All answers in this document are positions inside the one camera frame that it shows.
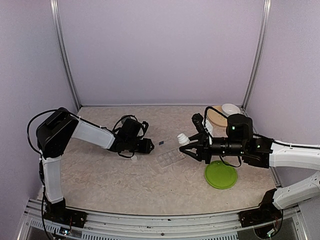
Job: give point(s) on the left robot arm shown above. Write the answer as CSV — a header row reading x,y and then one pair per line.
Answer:
x,y
53,136

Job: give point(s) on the clear plastic pill organizer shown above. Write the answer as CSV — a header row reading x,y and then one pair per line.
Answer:
x,y
167,152

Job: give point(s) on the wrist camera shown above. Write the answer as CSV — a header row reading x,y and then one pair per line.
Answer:
x,y
202,126
143,129

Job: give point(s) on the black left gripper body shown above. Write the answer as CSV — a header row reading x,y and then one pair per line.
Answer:
x,y
144,149

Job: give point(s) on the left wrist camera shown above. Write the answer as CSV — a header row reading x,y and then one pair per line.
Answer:
x,y
143,129

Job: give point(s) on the right aluminium frame post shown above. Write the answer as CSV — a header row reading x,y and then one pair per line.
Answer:
x,y
258,54

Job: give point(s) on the aluminium frame post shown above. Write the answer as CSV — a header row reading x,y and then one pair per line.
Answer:
x,y
54,5
258,54

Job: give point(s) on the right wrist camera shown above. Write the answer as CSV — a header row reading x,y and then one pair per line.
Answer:
x,y
202,126

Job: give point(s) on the grey-capped orange pill bottle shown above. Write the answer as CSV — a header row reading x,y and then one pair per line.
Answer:
x,y
125,117

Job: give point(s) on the small white bottle cap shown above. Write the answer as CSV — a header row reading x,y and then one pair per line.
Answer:
x,y
134,158

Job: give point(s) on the small white pill bottle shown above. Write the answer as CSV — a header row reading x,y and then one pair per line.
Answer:
x,y
183,139

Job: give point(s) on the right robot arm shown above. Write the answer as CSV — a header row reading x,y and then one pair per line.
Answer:
x,y
257,151

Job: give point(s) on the front aluminium rail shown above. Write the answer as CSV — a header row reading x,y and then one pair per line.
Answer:
x,y
99,225

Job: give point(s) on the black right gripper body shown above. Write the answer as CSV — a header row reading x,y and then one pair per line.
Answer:
x,y
205,152

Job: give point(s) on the green plate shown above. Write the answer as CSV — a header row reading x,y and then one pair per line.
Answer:
x,y
220,176

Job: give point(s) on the left aluminium frame post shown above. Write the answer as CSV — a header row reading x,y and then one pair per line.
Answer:
x,y
54,5

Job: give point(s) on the beige wooden plate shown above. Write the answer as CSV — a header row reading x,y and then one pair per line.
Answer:
x,y
216,119

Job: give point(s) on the white ceramic bowl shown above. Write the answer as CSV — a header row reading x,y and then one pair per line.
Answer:
x,y
230,109

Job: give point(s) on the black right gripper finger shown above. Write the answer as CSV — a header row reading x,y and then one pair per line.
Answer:
x,y
191,152
198,138

